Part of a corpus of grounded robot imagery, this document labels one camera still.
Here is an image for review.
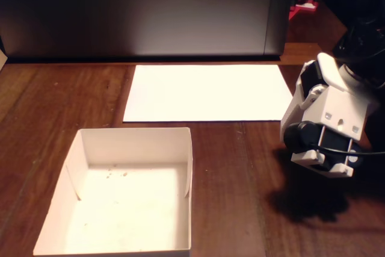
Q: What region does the red plastic bracket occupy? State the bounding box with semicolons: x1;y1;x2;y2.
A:
288;0;320;22

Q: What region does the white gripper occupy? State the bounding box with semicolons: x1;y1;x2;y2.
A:
280;52;373;146

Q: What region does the white cardboard box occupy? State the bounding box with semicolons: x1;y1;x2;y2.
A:
32;127;193;257

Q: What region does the black camera with white mount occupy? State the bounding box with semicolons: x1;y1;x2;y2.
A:
284;120;363;178

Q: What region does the white paper sheet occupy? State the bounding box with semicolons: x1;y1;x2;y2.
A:
122;64;294;123

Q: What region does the black camera cable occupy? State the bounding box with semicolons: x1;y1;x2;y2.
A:
306;142;385;157

